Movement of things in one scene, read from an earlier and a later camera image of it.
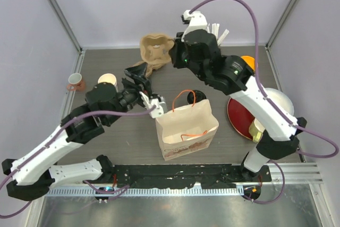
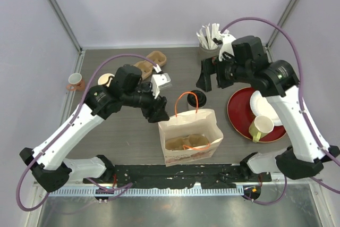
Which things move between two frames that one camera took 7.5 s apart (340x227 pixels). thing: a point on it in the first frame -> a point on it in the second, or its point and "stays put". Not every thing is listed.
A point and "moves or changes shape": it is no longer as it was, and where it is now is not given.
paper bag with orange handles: x=187 y=129 moves or changes shape
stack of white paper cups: x=109 y=78 stays put
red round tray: x=240 y=118 stays put
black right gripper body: x=180 y=59 -> x=228 y=72
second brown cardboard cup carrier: x=150 y=67 stays put
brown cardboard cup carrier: x=155 y=49 -> x=177 y=143
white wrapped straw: x=215 y=28 stays put
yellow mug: x=256 y=129 stays put
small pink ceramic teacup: x=75 y=82 stays put
